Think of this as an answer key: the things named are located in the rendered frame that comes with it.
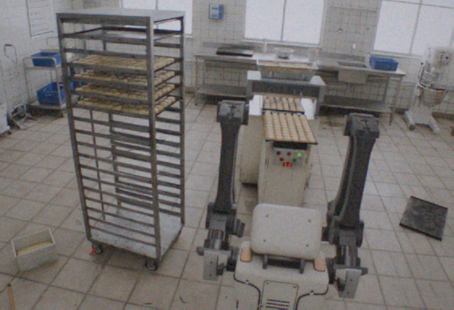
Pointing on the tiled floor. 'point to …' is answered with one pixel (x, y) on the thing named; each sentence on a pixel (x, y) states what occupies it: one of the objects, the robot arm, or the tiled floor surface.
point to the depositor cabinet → (251, 146)
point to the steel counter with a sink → (348, 74)
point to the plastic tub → (35, 249)
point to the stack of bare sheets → (424, 217)
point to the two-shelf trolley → (51, 80)
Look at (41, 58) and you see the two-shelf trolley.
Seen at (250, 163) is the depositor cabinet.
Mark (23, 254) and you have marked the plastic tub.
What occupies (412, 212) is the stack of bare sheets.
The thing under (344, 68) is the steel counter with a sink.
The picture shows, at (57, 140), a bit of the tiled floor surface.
